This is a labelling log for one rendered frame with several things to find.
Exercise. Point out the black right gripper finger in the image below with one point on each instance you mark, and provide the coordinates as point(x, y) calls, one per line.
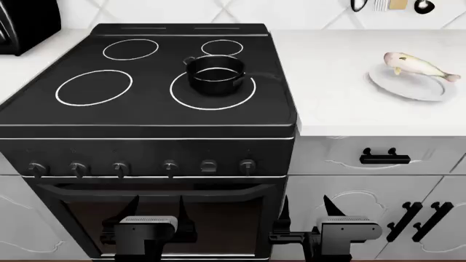
point(333, 210)
point(284, 218)

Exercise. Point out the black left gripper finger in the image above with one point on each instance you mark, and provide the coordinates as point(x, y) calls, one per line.
point(185, 218)
point(129, 210)

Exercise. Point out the black cooking pot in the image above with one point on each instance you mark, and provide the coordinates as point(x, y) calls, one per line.
point(215, 87)

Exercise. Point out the white round plate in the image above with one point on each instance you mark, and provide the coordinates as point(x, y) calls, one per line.
point(400, 87)

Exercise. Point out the white cabinet door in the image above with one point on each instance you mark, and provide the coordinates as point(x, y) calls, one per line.
point(451, 245)
point(313, 196)
point(22, 218)

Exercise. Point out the black oven door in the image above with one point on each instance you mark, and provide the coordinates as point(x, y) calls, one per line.
point(91, 210)

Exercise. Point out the white cabinet drawer front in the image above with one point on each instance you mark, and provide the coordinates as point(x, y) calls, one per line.
point(327, 155)

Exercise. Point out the black flat stove knob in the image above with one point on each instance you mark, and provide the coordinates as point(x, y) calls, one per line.
point(209, 166)

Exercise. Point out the black electric stove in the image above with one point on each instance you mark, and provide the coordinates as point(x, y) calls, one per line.
point(145, 122)

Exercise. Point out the pale whole fish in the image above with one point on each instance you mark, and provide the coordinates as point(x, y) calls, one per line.
point(418, 65)

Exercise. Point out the black hanging ladle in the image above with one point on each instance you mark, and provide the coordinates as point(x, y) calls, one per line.
point(357, 5)

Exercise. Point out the white hanging slotted spatula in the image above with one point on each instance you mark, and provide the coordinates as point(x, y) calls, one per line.
point(380, 5)

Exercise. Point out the black countertop appliance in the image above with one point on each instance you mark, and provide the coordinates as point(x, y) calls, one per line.
point(25, 24)

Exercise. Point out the tan wooden hanging spatula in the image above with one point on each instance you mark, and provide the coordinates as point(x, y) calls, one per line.
point(398, 3)

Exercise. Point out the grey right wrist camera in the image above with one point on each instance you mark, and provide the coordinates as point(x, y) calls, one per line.
point(346, 219)

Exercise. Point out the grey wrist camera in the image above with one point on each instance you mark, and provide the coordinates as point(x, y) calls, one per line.
point(346, 219)
point(149, 219)

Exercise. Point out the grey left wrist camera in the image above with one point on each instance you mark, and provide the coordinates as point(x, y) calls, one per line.
point(149, 219)

